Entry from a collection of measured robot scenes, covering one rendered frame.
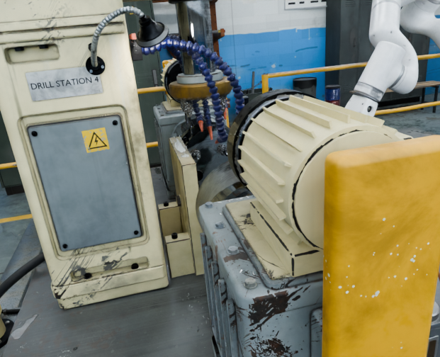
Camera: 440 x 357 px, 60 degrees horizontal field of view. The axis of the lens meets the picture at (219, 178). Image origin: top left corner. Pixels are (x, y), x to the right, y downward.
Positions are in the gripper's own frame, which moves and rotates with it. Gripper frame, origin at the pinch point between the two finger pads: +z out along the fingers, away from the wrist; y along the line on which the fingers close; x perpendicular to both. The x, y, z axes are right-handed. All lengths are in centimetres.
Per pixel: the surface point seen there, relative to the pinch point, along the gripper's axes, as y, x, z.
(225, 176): -23.4, 39.5, 17.0
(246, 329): -65, 44, 26
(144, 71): 313, 39, 20
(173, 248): -8, 39, 46
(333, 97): 33.2, -9.6, -14.4
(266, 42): 503, -133, -88
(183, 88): -1, 52, 4
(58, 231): -13, 69, 47
